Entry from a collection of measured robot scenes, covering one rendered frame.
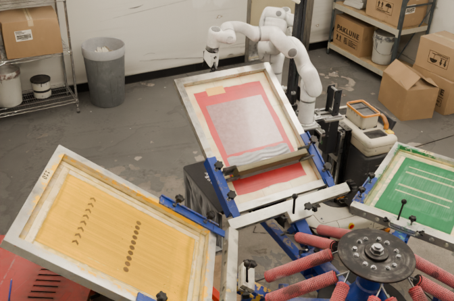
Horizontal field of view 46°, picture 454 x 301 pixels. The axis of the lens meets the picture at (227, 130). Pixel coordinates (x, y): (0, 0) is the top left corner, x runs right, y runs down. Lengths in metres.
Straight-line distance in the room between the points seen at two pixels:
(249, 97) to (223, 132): 0.29
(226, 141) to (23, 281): 1.15
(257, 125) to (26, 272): 1.34
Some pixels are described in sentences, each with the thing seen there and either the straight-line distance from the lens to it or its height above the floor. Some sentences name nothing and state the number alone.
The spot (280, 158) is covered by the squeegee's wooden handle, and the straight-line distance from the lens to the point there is 2.67.
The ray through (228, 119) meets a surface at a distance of 2.81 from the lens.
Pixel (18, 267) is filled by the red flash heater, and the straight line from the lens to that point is 2.45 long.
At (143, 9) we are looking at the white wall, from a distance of 6.22.
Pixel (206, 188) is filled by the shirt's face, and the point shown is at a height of 0.95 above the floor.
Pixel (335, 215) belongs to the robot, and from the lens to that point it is 4.01.
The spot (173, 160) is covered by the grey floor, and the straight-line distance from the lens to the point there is 4.97.
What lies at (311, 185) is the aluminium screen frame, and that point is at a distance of 2.76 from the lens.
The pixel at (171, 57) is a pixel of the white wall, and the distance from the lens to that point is 6.55.
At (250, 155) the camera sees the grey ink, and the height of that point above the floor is 1.26.
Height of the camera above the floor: 2.74
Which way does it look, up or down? 30 degrees down
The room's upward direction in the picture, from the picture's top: 2 degrees clockwise
